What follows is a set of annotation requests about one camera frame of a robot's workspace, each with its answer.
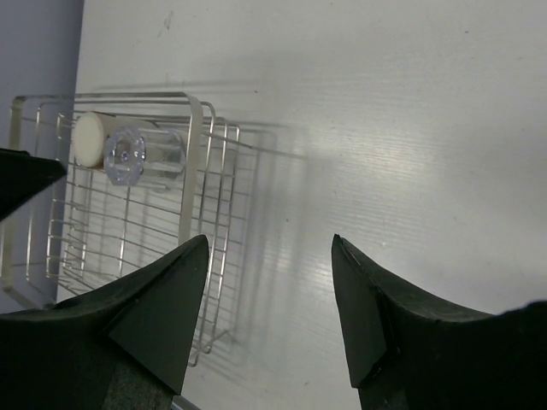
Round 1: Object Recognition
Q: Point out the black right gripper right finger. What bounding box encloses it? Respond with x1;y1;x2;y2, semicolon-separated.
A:
332;236;546;409

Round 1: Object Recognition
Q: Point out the brown and white paper cup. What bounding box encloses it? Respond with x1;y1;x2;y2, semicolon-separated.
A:
72;112;157;169

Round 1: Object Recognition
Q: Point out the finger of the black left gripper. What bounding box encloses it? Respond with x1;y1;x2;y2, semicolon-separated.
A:
0;149;67;220

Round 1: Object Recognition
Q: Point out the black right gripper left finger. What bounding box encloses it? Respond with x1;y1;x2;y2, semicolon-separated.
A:
1;235;209;409

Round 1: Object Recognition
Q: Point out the metal wire dish rack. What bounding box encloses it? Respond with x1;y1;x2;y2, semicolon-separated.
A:
0;91;313;368

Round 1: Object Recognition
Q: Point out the large clear glass tumbler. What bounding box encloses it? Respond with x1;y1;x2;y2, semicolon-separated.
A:
103;126;186;190

